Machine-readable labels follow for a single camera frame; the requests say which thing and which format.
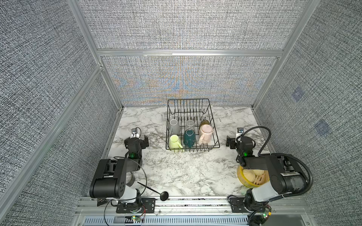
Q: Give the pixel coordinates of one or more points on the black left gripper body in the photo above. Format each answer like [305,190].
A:
[142,144]

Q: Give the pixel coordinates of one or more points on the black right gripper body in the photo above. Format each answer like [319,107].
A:
[233,145]

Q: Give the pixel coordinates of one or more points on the light green mug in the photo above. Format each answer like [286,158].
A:
[175,142]

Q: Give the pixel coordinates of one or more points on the pink purple mug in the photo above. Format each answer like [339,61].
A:
[205,134]

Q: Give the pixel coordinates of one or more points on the white ceramic mug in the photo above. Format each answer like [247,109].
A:
[174,127]

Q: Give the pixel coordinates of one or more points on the amber glass cup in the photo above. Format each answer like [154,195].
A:
[204,122]

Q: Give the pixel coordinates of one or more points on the dark green mug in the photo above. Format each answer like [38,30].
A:
[189,138]

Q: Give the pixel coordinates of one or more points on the clear glass cup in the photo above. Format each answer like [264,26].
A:
[190,125]

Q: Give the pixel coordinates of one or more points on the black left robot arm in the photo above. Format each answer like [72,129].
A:
[109,181]

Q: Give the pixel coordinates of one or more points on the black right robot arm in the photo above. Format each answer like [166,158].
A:
[288,175]

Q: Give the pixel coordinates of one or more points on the bread bun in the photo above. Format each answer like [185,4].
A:
[259,172]
[249,175]

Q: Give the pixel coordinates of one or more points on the yellow bowl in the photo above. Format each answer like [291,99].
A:
[259,180]

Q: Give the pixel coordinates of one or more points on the black ladle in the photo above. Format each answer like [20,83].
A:
[163,196]

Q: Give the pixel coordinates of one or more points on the small dark card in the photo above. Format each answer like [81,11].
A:
[101,202]

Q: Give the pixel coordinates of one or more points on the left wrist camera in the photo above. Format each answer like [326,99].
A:
[136,132]

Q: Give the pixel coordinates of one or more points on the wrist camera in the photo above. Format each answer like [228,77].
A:
[239,131]
[136,132]

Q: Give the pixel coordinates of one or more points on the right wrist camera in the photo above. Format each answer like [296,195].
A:
[239,131]

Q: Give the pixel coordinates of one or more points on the black wire dish rack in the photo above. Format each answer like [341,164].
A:
[196,109]

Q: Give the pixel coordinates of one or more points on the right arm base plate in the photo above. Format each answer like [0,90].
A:
[237,205]

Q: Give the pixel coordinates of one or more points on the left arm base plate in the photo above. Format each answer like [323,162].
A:
[147,205]

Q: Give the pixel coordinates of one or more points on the aluminium front rail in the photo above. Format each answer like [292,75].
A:
[193,211]

